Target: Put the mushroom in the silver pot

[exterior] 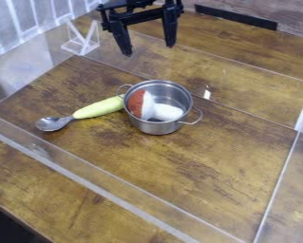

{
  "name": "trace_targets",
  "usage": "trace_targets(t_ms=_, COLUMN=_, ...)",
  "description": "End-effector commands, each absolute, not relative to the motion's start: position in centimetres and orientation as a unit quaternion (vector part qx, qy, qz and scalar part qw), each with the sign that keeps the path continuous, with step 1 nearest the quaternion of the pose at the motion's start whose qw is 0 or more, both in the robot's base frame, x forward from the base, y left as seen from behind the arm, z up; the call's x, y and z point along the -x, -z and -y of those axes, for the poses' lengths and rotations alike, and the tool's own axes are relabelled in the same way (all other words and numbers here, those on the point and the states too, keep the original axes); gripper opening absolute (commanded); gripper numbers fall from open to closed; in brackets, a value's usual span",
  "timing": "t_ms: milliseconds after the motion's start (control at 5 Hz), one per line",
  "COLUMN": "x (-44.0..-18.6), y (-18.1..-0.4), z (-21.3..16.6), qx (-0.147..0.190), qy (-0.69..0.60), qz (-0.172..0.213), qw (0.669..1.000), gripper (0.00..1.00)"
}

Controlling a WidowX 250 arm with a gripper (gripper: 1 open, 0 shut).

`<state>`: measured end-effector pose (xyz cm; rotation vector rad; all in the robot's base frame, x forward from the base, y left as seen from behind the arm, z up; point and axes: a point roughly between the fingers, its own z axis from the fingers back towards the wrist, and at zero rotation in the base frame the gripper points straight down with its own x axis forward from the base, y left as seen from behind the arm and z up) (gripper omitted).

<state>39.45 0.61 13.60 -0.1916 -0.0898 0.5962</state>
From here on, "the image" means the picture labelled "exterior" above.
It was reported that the clear acrylic enclosure panel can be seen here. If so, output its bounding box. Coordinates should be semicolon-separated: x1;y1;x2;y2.
0;118;246;243

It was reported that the spoon with yellow-green handle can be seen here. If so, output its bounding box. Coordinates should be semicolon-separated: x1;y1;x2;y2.
36;95;123;132

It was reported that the clear acrylic stand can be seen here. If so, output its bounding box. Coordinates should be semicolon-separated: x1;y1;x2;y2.
61;20;100;56

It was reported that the red and white plush mushroom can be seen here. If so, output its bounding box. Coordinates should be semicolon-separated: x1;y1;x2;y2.
127;89;184;122

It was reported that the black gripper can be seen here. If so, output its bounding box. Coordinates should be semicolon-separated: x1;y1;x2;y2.
96;0;184;56

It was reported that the silver metal pot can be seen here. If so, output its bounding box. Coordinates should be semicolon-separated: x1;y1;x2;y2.
123;80;203;135

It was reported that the black baseboard strip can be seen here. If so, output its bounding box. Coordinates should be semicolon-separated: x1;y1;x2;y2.
194;4;278;30

